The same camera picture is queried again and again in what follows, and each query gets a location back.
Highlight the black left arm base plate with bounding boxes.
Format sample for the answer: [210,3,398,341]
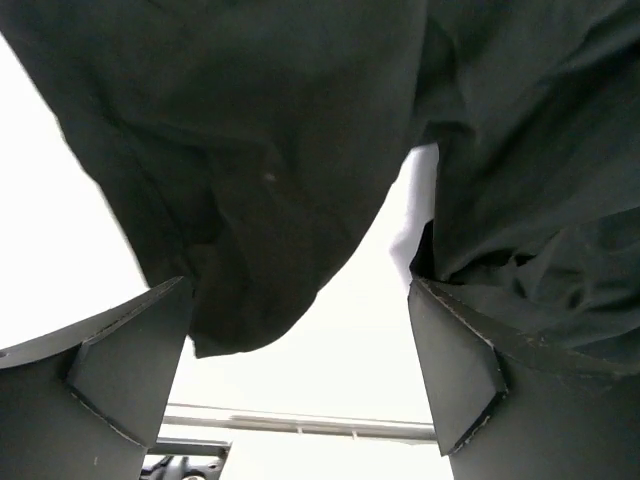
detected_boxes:
[139,438,232,480]

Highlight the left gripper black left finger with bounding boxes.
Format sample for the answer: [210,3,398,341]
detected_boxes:
[1,278,192,480]

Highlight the aluminium front frame rail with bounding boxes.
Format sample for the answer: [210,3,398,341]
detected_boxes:
[163,403,437,443]

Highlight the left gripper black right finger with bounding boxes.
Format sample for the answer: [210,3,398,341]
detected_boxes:
[408,280,639,480]

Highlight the black trousers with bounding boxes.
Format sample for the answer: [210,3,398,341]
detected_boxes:
[1,1,639,364]

